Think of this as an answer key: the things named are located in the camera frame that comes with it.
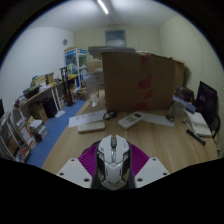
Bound blue book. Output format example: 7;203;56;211
173;94;198;114

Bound black metal stand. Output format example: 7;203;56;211
59;66;77;108

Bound black eyeglasses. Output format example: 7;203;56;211
102;110;118;121

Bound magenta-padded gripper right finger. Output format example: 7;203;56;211
128;143;171;189

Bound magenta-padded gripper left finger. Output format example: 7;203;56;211
56;143;101;189

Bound grey boards stack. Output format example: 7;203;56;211
87;45;136;61

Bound low shelf unit with books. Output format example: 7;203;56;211
0;111;38;164

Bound stack of books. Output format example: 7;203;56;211
29;119;48;144

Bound blank white paper sheet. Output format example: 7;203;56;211
139;112;175;128

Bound printed white paper sheet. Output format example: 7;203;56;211
68;109;108;129

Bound small wall window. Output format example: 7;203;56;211
104;29;127;47

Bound white and black computer mouse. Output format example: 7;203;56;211
94;133;132;190

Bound dark brown box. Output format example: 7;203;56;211
179;86;195;101

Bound white remote control with buttons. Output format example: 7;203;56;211
117;111;144;130

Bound ceiling tube light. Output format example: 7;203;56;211
96;0;110;15

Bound small brown cardboard box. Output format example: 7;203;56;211
29;101;49;124

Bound blue and white cabinet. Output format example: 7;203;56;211
64;47;89;89

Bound white cluttered side desk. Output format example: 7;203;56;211
13;72;79;118

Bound black computer case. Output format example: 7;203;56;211
43;97;60;118

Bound white book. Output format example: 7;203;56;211
184;109;213;138

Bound black marker pen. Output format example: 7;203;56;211
185;128;207;146

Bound black office chair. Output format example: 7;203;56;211
209;113;222;141

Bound plain white slim remote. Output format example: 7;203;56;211
77;121;106;134

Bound tall brown cardboard box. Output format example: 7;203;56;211
173;59;186;88

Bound clear glass jar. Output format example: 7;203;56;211
85;73;102;104

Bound large brown cardboard box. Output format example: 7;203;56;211
101;50;185;113

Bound black monitor screen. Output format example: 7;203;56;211
194;80;219;127

